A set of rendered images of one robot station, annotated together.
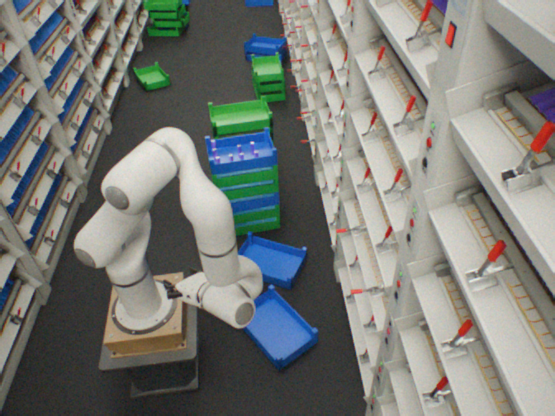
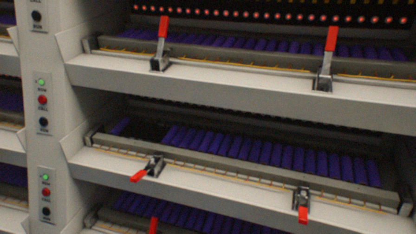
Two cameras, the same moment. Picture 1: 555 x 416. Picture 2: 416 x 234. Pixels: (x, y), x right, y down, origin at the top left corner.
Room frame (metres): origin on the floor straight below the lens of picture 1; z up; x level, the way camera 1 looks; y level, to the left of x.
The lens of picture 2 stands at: (0.90, 0.18, 0.73)
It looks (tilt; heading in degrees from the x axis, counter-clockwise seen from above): 14 degrees down; 288
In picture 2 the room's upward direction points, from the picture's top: 5 degrees clockwise
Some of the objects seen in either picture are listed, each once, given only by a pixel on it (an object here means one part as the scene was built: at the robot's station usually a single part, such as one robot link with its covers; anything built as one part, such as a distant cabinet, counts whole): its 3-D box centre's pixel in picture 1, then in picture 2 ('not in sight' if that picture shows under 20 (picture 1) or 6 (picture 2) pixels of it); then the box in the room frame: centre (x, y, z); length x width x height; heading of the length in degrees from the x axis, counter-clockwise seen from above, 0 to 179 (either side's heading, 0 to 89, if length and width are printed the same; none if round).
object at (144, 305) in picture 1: (137, 289); not in sight; (0.95, 0.46, 0.47); 0.19 x 0.19 x 0.18
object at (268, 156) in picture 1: (240, 150); not in sight; (1.76, 0.16, 0.44); 0.30 x 0.20 x 0.08; 101
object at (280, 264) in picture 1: (268, 259); not in sight; (1.45, 0.05, 0.04); 0.30 x 0.20 x 0.08; 65
